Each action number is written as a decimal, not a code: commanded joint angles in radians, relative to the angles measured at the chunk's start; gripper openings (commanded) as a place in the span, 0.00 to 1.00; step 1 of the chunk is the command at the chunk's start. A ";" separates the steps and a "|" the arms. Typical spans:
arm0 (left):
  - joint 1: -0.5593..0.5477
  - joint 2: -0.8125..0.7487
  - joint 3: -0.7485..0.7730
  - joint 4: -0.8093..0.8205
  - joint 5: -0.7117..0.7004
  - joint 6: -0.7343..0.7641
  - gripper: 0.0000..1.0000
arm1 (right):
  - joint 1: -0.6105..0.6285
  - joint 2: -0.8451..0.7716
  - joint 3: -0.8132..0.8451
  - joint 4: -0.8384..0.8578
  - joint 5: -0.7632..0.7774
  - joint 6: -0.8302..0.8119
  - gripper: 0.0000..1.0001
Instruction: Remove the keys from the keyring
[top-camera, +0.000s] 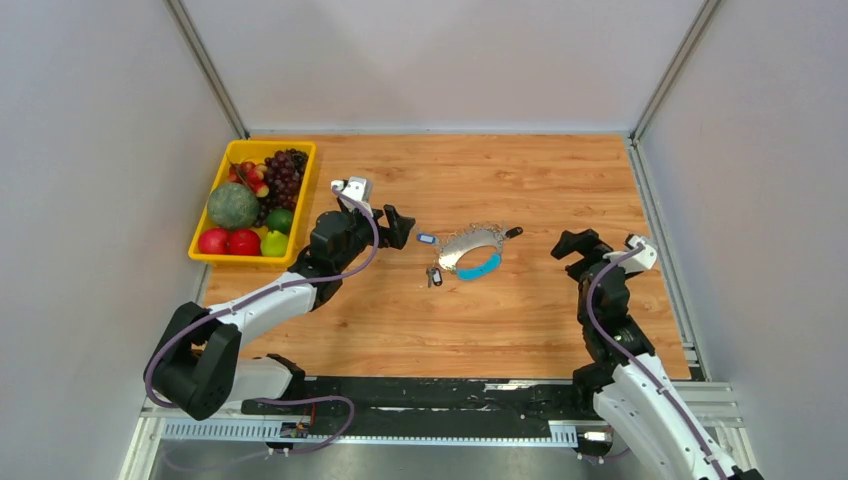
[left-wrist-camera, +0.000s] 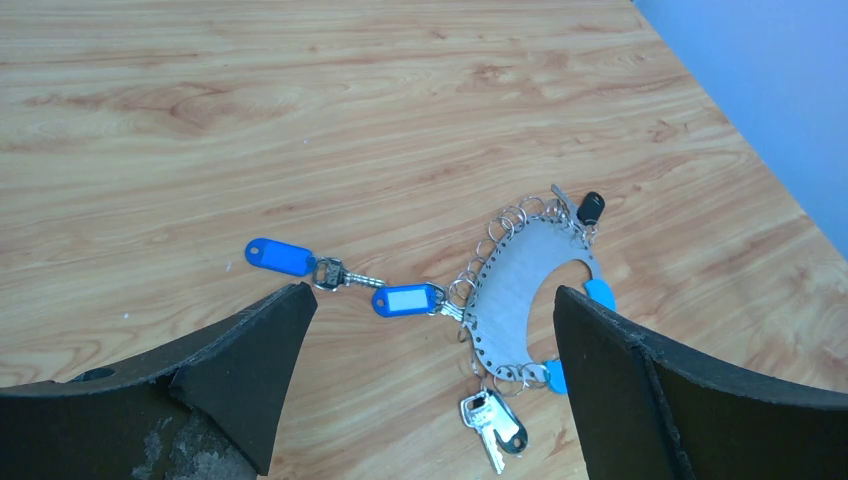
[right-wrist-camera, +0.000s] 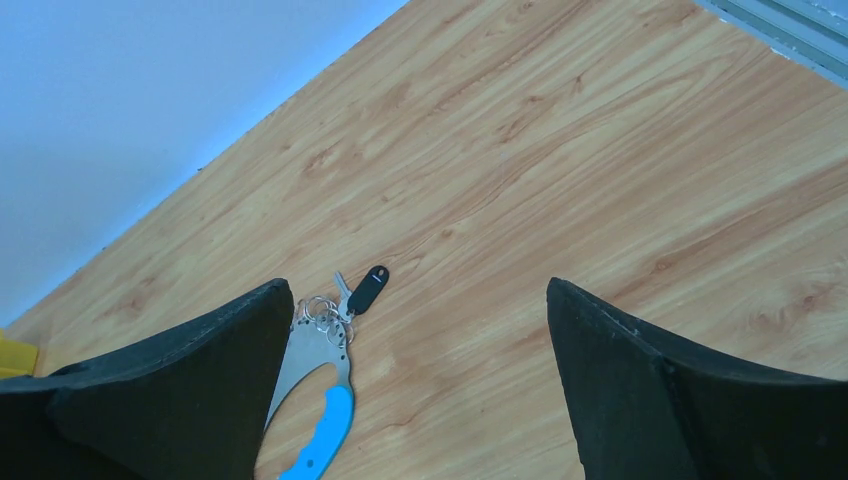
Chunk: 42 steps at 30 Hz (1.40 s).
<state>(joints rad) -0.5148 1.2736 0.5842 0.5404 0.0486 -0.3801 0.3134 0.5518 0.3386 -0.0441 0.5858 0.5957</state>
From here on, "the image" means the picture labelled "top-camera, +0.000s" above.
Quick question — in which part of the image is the black key fob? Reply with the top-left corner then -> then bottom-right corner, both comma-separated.
503,226 -> 524,239

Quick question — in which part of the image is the green lime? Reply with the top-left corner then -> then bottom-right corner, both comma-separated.
265,208 -> 294,235

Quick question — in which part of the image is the dark purple grape bunch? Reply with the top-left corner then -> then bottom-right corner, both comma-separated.
254,149 -> 308,226

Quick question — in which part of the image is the red apple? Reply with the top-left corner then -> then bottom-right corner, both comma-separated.
197,228 -> 229,255
227,229 -> 261,256

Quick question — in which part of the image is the green melon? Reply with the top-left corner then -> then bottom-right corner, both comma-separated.
206,182 -> 261,230

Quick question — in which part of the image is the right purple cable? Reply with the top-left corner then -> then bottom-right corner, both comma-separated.
578,243 -> 730,480

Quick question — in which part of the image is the aluminium frame rail front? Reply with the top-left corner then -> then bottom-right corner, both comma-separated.
140,376 -> 742,426

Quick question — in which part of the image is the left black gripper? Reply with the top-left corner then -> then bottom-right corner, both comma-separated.
335,204 -> 415,273

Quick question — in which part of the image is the silver crescent key organizer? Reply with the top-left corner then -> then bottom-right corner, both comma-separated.
436,223 -> 507,281

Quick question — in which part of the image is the red apple left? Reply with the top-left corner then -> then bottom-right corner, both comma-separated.
197,228 -> 229,255

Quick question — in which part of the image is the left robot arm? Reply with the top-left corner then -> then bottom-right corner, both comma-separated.
143,196 -> 416,420

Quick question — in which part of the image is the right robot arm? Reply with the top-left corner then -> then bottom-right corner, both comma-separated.
551,229 -> 762,479

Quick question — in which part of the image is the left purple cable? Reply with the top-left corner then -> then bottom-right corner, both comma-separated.
143,187 -> 382,456

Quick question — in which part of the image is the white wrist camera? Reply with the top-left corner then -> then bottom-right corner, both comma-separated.
621,234 -> 658,275
330,176 -> 373,204

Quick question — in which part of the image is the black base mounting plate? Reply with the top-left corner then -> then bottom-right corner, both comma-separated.
241,376 -> 607,439

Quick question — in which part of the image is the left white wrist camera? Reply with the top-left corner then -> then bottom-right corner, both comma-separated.
330,176 -> 373,204

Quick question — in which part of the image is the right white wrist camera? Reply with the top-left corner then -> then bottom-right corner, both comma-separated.
621,234 -> 658,275

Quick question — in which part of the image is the red apple right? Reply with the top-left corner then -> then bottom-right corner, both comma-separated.
227,229 -> 261,256

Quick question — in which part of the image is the white slotted cable duct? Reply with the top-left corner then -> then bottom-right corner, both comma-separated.
162,420 -> 579,448

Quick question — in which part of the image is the yellow plastic fruit tray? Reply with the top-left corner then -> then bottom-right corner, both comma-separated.
188,140 -> 317,267

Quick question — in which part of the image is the purple cable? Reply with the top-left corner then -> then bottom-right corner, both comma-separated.
578,243 -> 730,480
143,187 -> 382,456

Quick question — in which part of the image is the small red fruits cluster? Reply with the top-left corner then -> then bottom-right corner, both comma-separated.
228,161 -> 270,198

